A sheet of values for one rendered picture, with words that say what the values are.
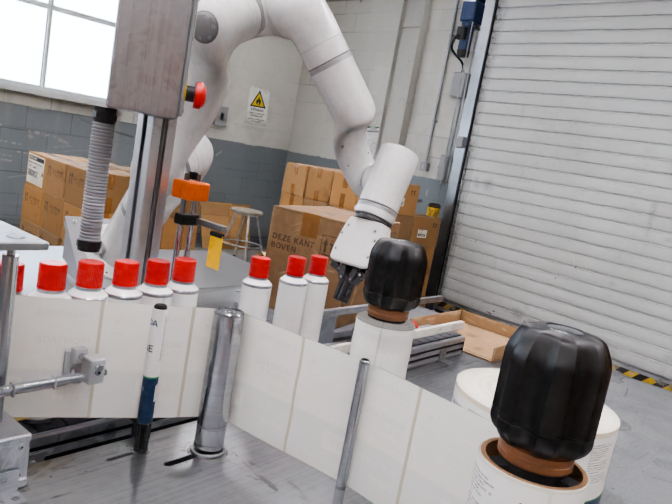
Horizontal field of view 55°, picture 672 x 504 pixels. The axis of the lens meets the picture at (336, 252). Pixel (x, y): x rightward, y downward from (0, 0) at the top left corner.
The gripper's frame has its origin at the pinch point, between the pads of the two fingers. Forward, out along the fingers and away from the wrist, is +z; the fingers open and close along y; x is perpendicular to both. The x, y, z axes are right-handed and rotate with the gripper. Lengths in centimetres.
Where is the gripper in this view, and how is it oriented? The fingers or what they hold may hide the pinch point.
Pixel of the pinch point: (343, 291)
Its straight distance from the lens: 128.4
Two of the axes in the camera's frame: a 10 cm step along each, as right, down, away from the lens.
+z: -3.8, 9.2, -1.4
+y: 7.6, 2.2, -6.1
